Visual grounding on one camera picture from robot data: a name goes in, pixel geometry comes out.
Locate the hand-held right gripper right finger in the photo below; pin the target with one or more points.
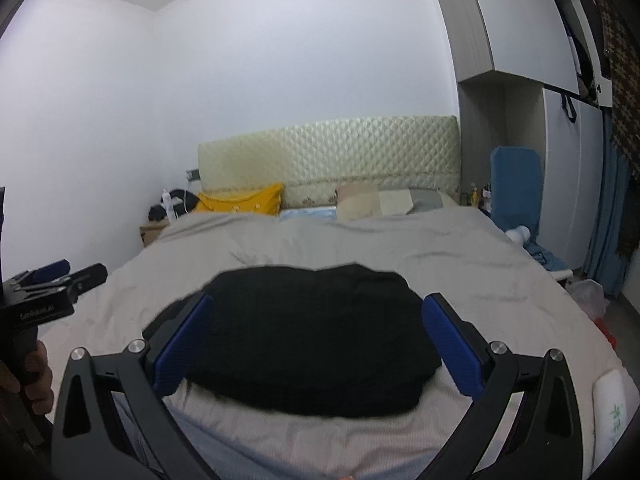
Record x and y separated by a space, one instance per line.
450 345

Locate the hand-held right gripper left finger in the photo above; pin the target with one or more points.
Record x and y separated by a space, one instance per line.
182 345

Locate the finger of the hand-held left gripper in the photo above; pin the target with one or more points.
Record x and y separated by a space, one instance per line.
47 271
87 276

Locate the black puffer jacket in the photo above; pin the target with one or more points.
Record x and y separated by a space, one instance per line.
310 340

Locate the person's left hand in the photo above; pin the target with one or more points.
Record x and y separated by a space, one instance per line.
37 380

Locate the wooden nightstand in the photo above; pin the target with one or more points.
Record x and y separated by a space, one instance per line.
150 234

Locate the white bottle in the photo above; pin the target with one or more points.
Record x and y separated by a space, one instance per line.
168 207

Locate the black bag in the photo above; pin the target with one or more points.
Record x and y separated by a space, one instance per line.
182 196

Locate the blue cloth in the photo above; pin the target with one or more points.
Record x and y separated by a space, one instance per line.
547 260

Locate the bed with grey sheet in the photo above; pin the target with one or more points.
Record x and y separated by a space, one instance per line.
350 245

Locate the group of small bottles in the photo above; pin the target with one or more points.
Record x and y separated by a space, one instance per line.
477 197

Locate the patchwork beige grey pillow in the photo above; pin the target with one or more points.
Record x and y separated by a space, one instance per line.
395 202

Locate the yellow pillow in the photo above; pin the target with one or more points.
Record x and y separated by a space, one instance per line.
240 202

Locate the red plastic bag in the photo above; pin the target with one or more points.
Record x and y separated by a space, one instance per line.
607 334

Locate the white pillow with green print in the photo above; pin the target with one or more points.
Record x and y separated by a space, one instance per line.
612 410

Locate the light blue pillow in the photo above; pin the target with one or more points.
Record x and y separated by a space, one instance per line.
310 213

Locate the grey and white wardrobe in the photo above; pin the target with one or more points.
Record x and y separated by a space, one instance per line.
570 185

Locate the blue curtain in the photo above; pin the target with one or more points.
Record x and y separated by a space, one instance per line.
607 220

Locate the cream quilted headboard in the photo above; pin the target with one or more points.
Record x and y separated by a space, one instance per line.
325 155

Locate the brown patterned hanging garment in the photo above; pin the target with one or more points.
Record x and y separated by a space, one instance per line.
625 85

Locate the wall outlet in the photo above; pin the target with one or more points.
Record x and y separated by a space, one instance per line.
193 175

